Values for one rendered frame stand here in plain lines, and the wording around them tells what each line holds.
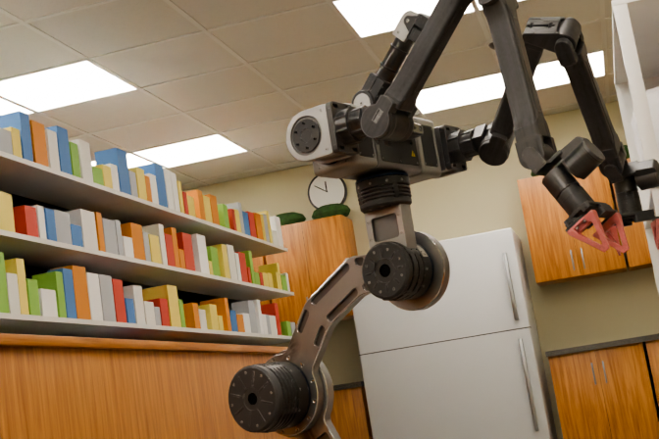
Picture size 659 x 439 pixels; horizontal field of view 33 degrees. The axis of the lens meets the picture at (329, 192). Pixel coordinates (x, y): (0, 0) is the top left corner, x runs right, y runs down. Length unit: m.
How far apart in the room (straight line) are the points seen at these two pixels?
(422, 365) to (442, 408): 0.31
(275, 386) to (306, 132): 0.70
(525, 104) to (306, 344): 1.04
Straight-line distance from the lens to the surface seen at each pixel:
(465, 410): 7.44
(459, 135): 2.97
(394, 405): 7.51
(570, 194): 2.26
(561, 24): 2.74
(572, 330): 8.05
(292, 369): 3.02
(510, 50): 2.36
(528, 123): 2.31
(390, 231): 2.79
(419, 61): 2.47
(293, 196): 8.47
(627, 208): 2.94
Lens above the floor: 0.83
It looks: 11 degrees up
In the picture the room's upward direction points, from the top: 9 degrees counter-clockwise
